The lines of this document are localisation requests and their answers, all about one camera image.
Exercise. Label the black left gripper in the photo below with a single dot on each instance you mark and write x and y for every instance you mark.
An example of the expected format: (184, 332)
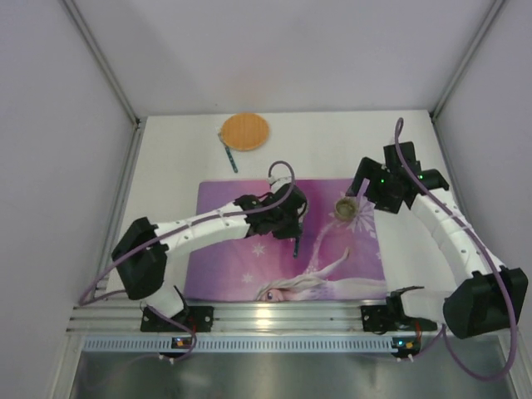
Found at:
(292, 226)

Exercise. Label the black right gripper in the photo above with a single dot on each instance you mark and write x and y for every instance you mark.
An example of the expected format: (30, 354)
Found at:
(363, 183)

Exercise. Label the spoon with teal handle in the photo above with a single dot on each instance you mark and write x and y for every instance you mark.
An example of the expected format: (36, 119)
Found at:
(296, 247)

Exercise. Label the small grey cup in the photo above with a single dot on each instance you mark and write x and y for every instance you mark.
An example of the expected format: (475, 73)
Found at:
(346, 209)

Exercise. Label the purple Frozen placemat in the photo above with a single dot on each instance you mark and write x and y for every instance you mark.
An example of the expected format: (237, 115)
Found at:
(336, 260)

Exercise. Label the fork with teal handle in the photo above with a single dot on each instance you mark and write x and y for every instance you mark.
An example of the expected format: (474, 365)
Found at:
(228, 153)

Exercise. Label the round wooden plate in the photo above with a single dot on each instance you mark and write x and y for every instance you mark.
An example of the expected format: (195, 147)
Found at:
(245, 131)

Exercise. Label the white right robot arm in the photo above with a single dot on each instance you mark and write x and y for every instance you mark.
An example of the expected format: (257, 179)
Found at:
(475, 293)

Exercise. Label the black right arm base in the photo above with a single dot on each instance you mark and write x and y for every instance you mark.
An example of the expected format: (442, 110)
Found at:
(390, 316)

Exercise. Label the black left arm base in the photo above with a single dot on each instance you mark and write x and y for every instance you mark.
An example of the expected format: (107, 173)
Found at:
(174, 318)

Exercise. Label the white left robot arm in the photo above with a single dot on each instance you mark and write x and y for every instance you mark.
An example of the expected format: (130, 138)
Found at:
(142, 253)

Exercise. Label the white slotted cable duct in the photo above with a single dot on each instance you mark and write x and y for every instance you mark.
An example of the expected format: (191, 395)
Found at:
(253, 344)

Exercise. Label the right aluminium frame post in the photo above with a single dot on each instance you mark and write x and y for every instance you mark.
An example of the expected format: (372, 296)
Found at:
(472, 47)

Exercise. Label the aluminium frame post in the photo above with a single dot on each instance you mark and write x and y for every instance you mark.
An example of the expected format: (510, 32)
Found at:
(472, 47)
(99, 57)

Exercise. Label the aluminium mounting rail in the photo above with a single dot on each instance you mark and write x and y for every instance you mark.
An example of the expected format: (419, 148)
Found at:
(118, 314)

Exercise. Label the left aluminium frame post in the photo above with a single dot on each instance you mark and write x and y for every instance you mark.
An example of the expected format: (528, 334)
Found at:
(99, 57)

